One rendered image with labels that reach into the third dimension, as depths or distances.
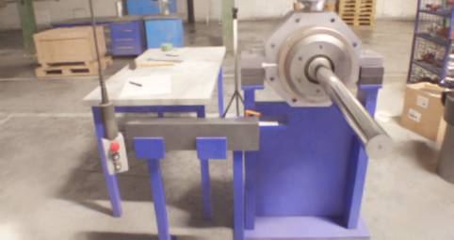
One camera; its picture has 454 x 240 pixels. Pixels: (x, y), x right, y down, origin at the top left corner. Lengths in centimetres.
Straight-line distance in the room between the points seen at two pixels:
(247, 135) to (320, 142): 63
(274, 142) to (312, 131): 23
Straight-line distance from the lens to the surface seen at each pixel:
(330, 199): 229
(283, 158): 207
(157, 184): 176
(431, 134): 371
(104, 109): 107
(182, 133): 157
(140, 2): 1231
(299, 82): 160
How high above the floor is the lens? 148
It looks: 22 degrees down
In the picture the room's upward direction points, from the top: 2 degrees counter-clockwise
